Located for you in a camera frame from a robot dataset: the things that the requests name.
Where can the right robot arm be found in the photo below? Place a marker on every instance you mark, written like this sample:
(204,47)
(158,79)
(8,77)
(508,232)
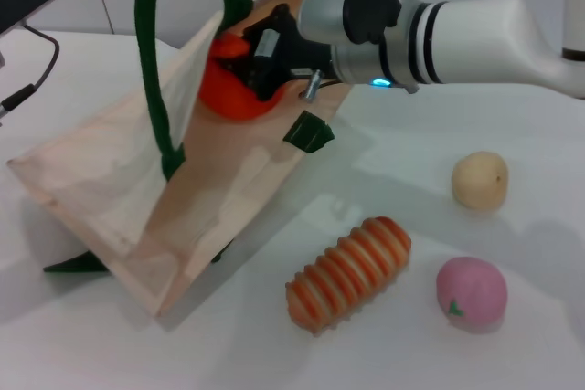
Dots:
(480,38)

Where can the beige round toy fruit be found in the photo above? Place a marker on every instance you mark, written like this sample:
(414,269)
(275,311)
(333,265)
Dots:
(480,182)

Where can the orange toy fruit with stem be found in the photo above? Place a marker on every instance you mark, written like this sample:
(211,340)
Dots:
(228,98)

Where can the pink toy peach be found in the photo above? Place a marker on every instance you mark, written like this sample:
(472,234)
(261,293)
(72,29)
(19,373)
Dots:
(473,291)

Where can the orange striped toy bread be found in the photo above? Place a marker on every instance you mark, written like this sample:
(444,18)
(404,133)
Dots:
(352,271)

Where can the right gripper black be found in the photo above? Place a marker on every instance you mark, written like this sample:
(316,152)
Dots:
(292,59)

